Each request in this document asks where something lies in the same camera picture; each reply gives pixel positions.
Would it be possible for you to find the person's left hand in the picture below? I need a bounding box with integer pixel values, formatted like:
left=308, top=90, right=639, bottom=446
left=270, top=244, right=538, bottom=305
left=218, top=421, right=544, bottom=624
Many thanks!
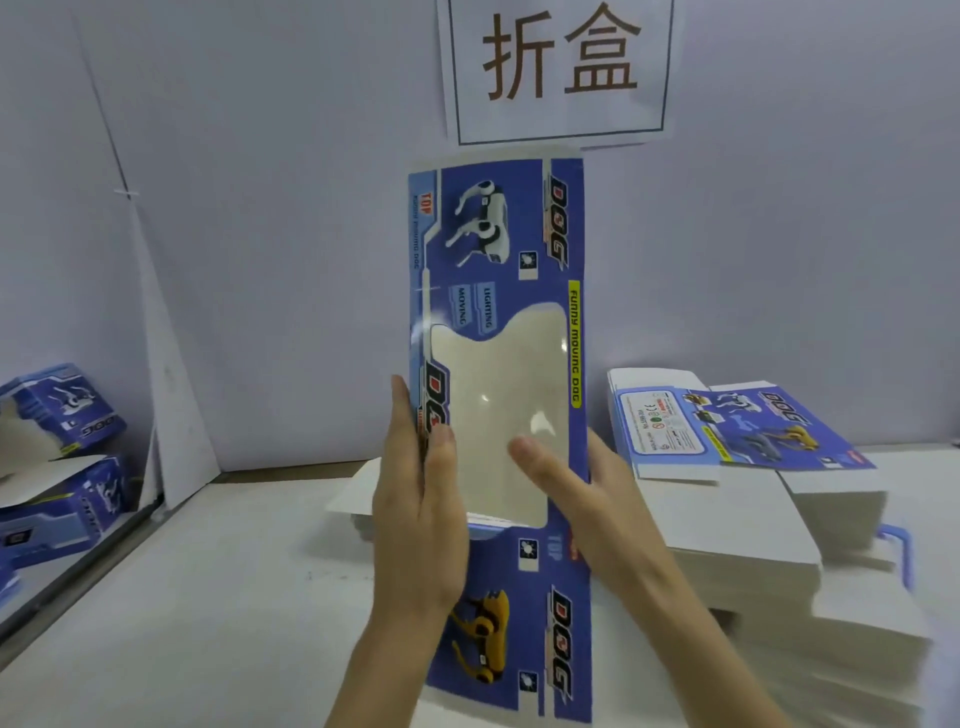
left=370, top=373, right=473, bottom=620

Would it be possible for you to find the person's right hand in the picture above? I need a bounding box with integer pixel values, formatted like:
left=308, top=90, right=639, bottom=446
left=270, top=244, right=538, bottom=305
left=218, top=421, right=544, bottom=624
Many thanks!
left=507, top=429, right=680, bottom=605

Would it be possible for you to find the stack of boxes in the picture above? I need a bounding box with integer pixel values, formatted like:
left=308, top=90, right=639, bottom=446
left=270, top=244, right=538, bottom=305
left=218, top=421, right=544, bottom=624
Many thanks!
left=325, top=456, right=389, bottom=543
left=606, top=366, right=935, bottom=725

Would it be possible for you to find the blue dog-print cardboard box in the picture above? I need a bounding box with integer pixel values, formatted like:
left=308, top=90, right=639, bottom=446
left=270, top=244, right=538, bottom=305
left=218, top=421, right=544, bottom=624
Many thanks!
left=406, top=156, right=596, bottom=725

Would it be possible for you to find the pile of blue boxes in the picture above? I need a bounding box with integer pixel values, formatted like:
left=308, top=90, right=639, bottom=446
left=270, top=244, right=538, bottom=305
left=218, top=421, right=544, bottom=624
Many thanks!
left=0, top=363, right=137, bottom=602

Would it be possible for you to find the person's left forearm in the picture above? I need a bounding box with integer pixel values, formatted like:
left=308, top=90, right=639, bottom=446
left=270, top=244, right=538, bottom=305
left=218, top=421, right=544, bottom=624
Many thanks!
left=325, top=592, right=459, bottom=728

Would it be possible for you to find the person's right forearm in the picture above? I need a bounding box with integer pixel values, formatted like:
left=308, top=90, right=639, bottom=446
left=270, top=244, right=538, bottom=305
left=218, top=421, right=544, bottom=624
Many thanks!
left=618, top=559, right=792, bottom=728

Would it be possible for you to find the white paper wall sign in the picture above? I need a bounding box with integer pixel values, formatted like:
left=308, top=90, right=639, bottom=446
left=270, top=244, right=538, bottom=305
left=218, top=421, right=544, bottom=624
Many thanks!
left=436, top=0, right=684, bottom=152

